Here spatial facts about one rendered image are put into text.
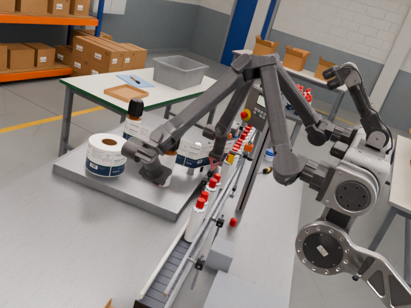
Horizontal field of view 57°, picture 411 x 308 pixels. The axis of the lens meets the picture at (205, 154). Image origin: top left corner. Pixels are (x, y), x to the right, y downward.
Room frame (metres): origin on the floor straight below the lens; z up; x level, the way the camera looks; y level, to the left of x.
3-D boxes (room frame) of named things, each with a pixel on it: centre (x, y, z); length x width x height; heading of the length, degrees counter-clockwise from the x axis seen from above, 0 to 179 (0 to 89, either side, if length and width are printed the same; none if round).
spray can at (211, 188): (1.51, -0.07, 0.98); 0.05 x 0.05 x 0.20
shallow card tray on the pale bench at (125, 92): (3.13, 0.81, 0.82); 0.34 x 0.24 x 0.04; 164
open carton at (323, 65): (7.12, -1.74, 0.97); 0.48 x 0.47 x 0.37; 161
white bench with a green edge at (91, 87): (3.79, 0.68, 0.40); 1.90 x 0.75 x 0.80; 158
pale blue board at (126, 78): (3.58, 0.86, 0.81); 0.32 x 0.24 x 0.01; 54
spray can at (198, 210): (1.31, -0.04, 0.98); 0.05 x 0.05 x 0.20
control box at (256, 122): (1.81, -0.21, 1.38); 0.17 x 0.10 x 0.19; 45
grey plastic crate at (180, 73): (4.00, 0.51, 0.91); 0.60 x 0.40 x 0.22; 162
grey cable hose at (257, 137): (1.87, -0.24, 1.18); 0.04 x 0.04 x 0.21
